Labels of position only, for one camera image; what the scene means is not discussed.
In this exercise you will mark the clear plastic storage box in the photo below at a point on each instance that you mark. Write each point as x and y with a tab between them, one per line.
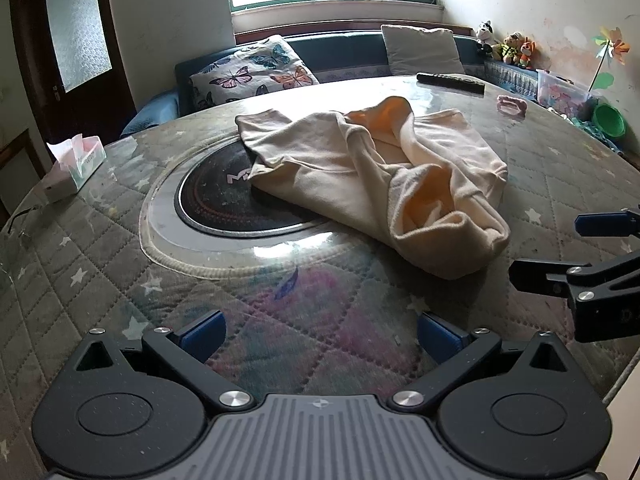
559	93

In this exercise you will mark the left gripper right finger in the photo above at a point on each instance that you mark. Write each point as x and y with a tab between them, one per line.
459	356

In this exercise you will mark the orange plush toy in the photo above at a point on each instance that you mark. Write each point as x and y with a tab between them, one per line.
527	53

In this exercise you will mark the tissue box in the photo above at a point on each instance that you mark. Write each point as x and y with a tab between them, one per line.
76	160

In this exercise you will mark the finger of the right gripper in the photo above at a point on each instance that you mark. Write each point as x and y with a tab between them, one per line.
623	223
615	280

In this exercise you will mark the dark door frosted glass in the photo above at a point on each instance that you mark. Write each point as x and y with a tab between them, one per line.
71	68

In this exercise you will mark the black round induction cooktop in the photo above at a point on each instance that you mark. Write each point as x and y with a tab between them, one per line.
215	198

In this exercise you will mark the black white plush toy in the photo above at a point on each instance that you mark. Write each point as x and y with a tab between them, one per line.
485	38

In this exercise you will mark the gray square pillow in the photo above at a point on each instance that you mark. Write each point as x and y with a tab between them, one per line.
411	50

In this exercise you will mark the green plastic bowl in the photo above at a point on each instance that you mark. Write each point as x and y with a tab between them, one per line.
609	120

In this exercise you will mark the colourful paper pinwheel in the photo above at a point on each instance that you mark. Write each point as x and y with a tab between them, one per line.
612	47

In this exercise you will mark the quilted star table cover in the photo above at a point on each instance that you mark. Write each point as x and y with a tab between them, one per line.
322	312

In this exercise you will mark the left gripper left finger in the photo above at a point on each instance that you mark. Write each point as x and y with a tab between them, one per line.
181	356

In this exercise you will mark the yellow plush toy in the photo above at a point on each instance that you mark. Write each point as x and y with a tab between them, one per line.
510	48

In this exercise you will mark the pink hair scrunchie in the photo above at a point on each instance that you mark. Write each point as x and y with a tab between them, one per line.
511	105

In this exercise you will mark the blue sofa bench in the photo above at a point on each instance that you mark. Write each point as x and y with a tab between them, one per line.
331	56

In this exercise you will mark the cream sweatshirt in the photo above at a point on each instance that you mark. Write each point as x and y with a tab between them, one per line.
427	186

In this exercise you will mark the eyeglasses on table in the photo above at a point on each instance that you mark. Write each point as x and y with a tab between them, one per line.
25	224

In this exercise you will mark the butterfly print pillow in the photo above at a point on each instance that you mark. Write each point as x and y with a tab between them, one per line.
269	66

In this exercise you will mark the black remote control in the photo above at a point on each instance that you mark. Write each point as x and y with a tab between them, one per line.
451	82

